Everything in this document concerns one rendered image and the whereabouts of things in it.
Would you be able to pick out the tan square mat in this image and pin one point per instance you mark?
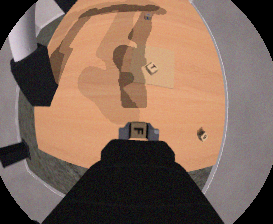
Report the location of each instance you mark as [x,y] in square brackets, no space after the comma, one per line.
[142,56]

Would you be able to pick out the beige letter block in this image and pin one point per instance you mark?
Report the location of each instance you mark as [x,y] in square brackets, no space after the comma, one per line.
[152,68]
[148,16]
[138,129]
[202,136]

